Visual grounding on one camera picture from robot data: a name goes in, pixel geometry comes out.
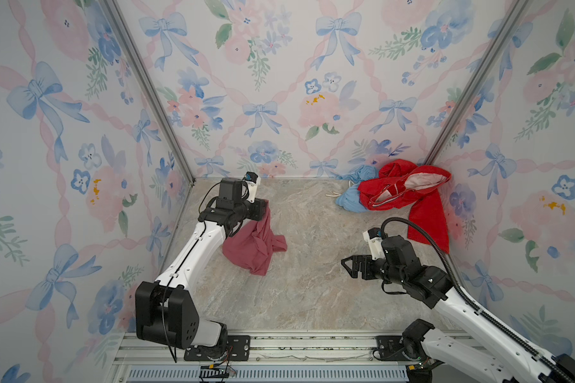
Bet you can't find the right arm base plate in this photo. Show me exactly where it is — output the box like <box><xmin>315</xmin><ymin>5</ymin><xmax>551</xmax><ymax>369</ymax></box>
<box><xmin>372</xmin><ymin>335</ymin><xmax>429</xmax><ymax>364</ymax></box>

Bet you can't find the red hooded garment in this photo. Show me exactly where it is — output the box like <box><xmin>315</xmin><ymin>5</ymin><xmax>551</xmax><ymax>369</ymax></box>
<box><xmin>358</xmin><ymin>160</ymin><xmax>452</xmax><ymax>254</ymax></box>

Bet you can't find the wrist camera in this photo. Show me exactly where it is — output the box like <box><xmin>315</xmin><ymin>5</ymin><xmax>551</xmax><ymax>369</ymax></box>
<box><xmin>363</xmin><ymin>228</ymin><xmax>385</xmax><ymax>260</ymax></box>
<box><xmin>243</xmin><ymin>172</ymin><xmax>260</xmax><ymax>204</ymax></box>

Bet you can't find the aluminium corner post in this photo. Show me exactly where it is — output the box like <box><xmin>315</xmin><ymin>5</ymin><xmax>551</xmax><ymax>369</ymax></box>
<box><xmin>99</xmin><ymin>0</ymin><xmax>195</xmax><ymax>187</ymax></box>
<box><xmin>424</xmin><ymin>0</ymin><xmax>531</xmax><ymax>165</ymax></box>

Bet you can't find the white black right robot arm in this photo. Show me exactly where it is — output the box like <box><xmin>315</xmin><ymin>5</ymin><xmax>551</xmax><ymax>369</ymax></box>
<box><xmin>341</xmin><ymin>233</ymin><xmax>575</xmax><ymax>382</ymax></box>

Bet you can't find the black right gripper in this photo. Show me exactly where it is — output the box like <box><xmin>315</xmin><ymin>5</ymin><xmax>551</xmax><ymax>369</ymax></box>
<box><xmin>340</xmin><ymin>254</ymin><xmax>407</xmax><ymax>288</ymax></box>

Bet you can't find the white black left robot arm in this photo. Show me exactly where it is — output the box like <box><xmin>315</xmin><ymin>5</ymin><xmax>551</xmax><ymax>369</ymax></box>
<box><xmin>135</xmin><ymin>172</ymin><xmax>268</xmax><ymax>359</ymax></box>

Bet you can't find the black corrugated cable conduit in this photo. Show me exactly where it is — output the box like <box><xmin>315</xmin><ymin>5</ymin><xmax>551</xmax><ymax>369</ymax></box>
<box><xmin>379</xmin><ymin>216</ymin><xmax>573</xmax><ymax>383</ymax></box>

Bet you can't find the light blue cloth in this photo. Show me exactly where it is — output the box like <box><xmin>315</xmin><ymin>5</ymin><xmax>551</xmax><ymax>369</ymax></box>
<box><xmin>335</xmin><ymin>164</ymin><xmax>379</xmax><ymax>213</ymax></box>

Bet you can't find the aluminium corner post right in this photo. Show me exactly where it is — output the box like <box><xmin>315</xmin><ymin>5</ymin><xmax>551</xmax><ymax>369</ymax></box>
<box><xmin>424</xmin><ymin>0</ymin><xmax>531</xmax><ymax>165</ymax></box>

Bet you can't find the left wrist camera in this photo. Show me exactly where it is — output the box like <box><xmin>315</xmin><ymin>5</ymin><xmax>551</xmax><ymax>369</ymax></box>
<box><xmin>243</xmin><ymin>172</ymin><xmax>260</xmax><ymax>204</ymax></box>

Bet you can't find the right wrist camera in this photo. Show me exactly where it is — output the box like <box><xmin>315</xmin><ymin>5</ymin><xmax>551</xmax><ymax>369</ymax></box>
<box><xmin>363</xmin><ymin>228</ymin><xmax>385</xmax><ymax>260</ymax></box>

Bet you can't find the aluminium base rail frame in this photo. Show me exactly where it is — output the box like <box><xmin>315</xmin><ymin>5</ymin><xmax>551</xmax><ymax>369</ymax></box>
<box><xmin>102</xmin><ymin>329</ymin><xmax>528</xmax><ymax>383</ymax></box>

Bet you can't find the aluminium corner post left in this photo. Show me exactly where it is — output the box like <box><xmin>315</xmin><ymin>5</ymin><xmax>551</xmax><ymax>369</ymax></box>
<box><xmin>99</xmin><ymin>0</ymin><xmax>195</xmax><ymax>187</ymax></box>

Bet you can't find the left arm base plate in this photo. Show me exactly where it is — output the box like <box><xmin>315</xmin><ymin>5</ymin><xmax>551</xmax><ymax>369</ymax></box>
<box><xmin>184</xmin><ymin>335</ymin><xmax>251</xmax><ymax>362</ymax></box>

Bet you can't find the maroon cloth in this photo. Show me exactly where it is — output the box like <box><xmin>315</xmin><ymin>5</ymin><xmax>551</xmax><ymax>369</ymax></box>
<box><xmin>222</xmin><ymin>206</ymin><xmax>288</xmax><ymax>276</ymax></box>

